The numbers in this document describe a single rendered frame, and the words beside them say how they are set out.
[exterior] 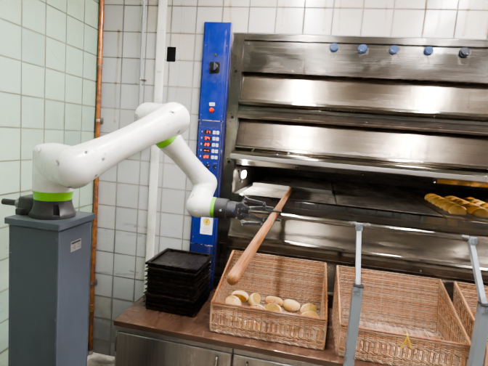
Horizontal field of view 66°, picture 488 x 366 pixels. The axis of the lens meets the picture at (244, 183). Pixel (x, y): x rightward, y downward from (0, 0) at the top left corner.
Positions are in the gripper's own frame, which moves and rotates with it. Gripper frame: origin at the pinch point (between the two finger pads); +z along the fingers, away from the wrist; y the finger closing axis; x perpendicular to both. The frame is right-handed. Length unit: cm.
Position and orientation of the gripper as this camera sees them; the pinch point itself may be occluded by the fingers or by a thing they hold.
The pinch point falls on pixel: (273, 214)
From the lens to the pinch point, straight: 167.4
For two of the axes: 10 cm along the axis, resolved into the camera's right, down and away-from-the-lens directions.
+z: 9.8, 1.1, -1.9
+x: -2.0, 1.0, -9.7
